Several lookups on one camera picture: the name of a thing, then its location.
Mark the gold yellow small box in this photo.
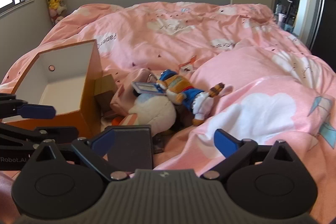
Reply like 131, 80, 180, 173
94, 75, 118, 114

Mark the blue white price tag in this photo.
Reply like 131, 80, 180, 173
131, 82, 166, 96

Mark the black box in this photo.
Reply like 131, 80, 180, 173
104, 126, 153, 173

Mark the pink cloud print duvet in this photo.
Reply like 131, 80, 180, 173
1, 2, 335, 223

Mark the pink plush toy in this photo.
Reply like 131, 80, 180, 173
110, 68, 152, 116

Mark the white duck plush toy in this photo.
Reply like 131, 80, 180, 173
112, 93, 177, 138

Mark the orange white cardboard box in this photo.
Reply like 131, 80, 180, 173
3, 40, 102, 138

